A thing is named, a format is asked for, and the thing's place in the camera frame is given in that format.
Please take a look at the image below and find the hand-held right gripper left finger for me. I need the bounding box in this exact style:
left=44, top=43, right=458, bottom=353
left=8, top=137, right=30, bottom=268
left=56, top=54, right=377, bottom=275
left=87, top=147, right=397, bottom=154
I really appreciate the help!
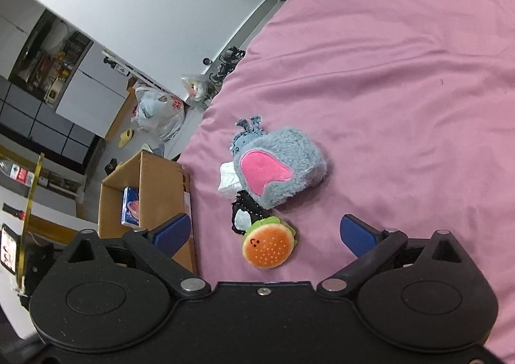
left=62, top=213, right=212, bottom=299

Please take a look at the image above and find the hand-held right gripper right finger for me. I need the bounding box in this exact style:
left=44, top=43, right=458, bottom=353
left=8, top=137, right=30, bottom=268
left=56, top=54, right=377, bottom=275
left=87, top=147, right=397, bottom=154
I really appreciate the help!
left=317, top=214, right=478, bottom=299

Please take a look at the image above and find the cardboard box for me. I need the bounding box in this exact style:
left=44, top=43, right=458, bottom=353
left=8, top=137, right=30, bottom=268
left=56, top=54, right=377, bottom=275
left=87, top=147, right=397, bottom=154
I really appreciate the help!
left=98, top=150, right=199, bottom=276

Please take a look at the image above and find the white plastic packet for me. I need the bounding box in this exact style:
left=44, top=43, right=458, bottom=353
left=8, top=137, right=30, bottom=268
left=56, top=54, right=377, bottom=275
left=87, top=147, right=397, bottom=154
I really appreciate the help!
left=217, top=161, right=244, bottom=199

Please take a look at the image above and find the black plush toy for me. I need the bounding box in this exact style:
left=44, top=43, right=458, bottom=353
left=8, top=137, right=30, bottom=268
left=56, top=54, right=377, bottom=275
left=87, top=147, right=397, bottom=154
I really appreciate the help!
left=231, top=190, right=268, bottom=235

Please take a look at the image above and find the burger plush toy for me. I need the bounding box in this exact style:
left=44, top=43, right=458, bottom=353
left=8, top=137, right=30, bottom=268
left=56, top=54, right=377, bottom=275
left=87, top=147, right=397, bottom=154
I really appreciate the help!
left=241, top=216, right=298, bottom=270

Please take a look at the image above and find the grey elephant plush toy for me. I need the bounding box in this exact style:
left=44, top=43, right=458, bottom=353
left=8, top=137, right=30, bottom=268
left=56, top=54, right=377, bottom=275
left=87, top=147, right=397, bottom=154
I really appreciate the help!
left=230, top=115, right=327, bottom=210

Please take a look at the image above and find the blue carton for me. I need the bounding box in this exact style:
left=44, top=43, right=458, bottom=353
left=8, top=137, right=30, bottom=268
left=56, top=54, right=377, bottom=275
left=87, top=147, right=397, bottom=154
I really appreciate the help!
left=121, top=187, right=142, bottom=226

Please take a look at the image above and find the white table yellow rim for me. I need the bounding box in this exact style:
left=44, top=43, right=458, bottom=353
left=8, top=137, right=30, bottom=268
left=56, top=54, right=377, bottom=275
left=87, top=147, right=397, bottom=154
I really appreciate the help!
left=0, top=183, right=99, bottom=246

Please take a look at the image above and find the yellow strip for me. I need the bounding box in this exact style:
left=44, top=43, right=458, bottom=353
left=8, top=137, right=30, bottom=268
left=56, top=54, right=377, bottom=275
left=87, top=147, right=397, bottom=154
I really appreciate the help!
left=16, top=152, right=44, bottom=291

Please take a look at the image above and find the water bottle red label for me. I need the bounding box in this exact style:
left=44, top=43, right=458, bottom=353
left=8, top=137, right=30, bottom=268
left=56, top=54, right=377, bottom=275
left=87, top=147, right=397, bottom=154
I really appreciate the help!
left=0, top=160, right=35, bottom=187

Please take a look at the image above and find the white plastic bag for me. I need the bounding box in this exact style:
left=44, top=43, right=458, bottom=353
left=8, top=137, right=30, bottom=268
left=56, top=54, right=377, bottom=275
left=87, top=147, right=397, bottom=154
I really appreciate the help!
left=131, top=86, right=186, bottom=142

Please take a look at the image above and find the dark grey cabinet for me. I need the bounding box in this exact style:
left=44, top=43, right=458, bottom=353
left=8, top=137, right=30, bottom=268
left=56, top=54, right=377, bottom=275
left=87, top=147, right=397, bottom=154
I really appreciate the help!
left=0, top=77, right=102, bottom=172

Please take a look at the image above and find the clear plastic bag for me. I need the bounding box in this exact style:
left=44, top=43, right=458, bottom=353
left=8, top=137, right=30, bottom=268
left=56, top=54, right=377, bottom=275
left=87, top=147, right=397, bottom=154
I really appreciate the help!
left=181, top=73, right=212, bottom=111

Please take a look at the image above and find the pink bedsheet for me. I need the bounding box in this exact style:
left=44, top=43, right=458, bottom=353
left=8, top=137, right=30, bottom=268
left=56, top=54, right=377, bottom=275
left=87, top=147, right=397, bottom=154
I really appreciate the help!
left=174, top=0, right=515, bottom=364

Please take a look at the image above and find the white cabinet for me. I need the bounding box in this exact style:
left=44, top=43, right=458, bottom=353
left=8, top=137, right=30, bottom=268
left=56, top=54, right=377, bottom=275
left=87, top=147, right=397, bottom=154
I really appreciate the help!
left=55, top=42, right=130, bottom=140

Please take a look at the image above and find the grey sneaker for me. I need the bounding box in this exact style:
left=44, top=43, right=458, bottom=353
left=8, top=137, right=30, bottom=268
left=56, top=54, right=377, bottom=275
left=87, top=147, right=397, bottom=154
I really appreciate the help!
left=209, top=64, right=232, bottom=85
left=220, top=47, right=246, bottom=69

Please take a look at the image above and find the open kitchen shelf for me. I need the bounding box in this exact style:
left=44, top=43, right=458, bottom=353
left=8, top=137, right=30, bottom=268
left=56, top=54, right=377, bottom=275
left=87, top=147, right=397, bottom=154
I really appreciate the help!
left=9, top=10, right=94, bottom=106

